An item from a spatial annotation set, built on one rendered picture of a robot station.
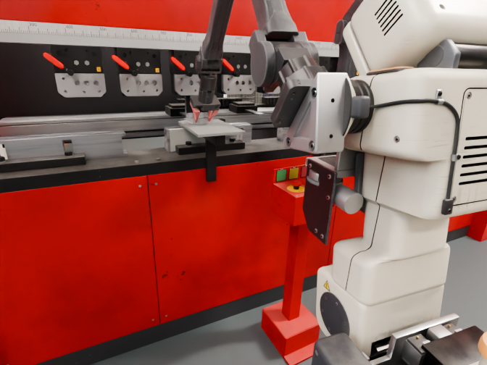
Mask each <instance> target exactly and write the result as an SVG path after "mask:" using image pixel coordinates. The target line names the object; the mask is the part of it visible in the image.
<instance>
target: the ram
mask: <svg viewBox="0 0 487 365"><path fill-rule="evenodd" d="M354 1H355V0H285V2H286V6H287V9H288V12H289V14H290V16H291V19H292V20H293V21H294V22H295V24H296V27H297V30H298V32H306V35H307V39H308V41H321V42H331V43H333V41H334V36H335V31H336V24H337V22H338V21H339V20H342V19H343V16H344V15H345V14H346V12H347V11H348V9H349V8H350V6H351V5H352V4H353V3H354ZM211 8H212V0H0V20H15V21H26V22H47V23H57V24H68V25H89V26H99V27H111V28H131V29H142V30H163V31H173V32H184V33H205V34H207V28H208V24H209V16H210V12H211ZM254 30H258V25H257V19H256V16H255V13H254V8H253V4H252V1H251V0H234V2H233V8H232V11H231V14H230V19H229V23H228V28H227V31H226V35H236V36H247V37H251V35H252V33H253V32H254ZM0 43H21V44H38V45H50V44H53V45H70V46H100V47H106V48H117V47H119V48H136V49H160V50H185V51H199V49H200V46H202V43H197V42H184V41H158V40H145V39H132V38H107V37H93V36H80V35H54V34H41V33H16V32H3V31H0ZM223 52H234V53H250V50H249V45H236V44H223ZM318 54H319V56H330V57H339V50H327V49H318Z"/></svg>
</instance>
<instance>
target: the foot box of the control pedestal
mask: <svg viewBox="0 0 487 365"><path fill-rule="evenodd" d="M282 307H283V302H282V301H281V302H279V303H276V304H273V305H271V306H268V307H266V308H263V309H262V325H261V328H262V329H263V330H264V332H265V334H266V335H267V336H268V337H269V339H270V340H271V342H272V343H273V345H274V346H275V347H276V348H277V350H278V352H279V353H280V354H281V356H282V357H283V358H284V360H285V361H286V363H287V364H288V365H297V364H300V363H301V362H303V361H306V360H307V359H309V358H311V357H312V356H313V350H314V346H315V342H316V340H318V339H319V334H320V326H319V324H318V321H317V319H316V317H315V316H314V315H313V314H312V313H311V312H310V311H309V310H308V309H307V308H306V307H305V306H304V305H303V304H302V303H301V305H300V312H299V317H297V318H295V319H292V320H291V321H288V320H287V318H286V317H285V316H284V315H283V313H282Z"/></svg>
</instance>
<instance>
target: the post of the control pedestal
mask: <svg viewBox="0 0 487 365"><path fill-rule="evenodd" d="M308 240H309V230H308V228H307V223H306V224H302V225H297V226H294V227H293V226H292V225H290V231H289V239H288V254H287V262H286V277H285V285H284V293H283V307H282V313H283V315H284V316H285V317H286V318H287V320H288V321H291V320H292V319H295V318H297V317H299V312H300V305H301V294H302V288H303V281H304V270H305V264H306V257H307V246H308Z"/></svg>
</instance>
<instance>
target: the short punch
mask: <svg viewBox="0 0 487 365"><path fill-rule="evenodd" d="M190 97H191V96H185V111H186V117H194V115H193V110H192V108H191V105H190ZM198 108H199V111H200V112H199V117H208V111H202V110H201V107H198Z"/></svg>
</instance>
